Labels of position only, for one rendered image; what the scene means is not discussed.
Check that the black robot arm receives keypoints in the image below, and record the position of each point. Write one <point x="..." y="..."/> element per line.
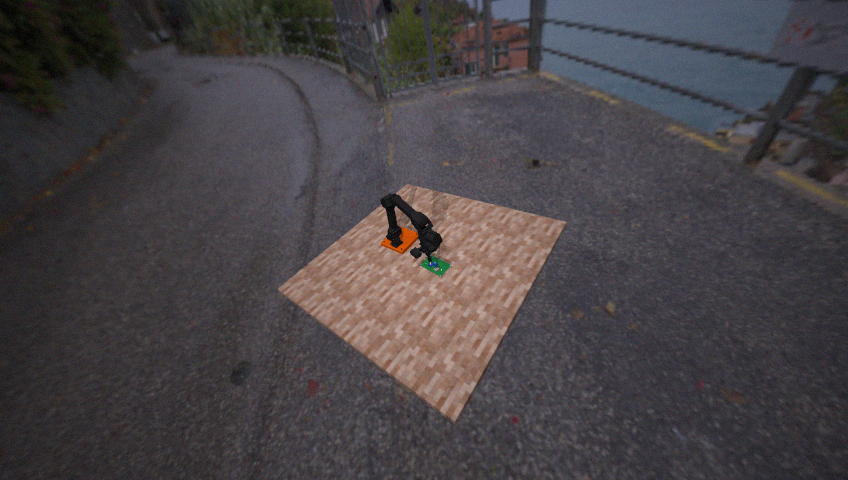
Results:
<point x="418" y="219"/>

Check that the green circuit board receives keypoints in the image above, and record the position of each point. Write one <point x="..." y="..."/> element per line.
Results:
<point x="435" y="265"/>

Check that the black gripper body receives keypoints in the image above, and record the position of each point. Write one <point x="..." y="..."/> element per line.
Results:
<point x="416" y="252"/>

